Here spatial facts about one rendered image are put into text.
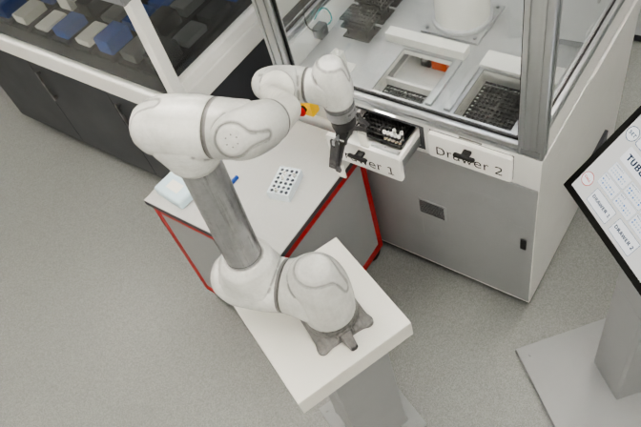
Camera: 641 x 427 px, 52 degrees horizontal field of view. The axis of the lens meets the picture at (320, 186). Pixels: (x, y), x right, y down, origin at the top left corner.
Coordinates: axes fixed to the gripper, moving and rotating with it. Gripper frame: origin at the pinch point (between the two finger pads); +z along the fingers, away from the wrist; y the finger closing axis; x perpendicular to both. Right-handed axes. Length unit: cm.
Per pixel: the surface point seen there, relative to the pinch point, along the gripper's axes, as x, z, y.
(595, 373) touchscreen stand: -84, 93, 8
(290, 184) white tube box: 25.4, 18.1, -7.6
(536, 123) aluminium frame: -49, -13, 24
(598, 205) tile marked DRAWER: -72, -3, 12
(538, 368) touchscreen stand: -65, 94, 0
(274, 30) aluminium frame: 43, -21, 25
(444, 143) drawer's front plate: -20.4, 6.8, 22.3
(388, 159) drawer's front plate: -7.5, 5.7, 8.1
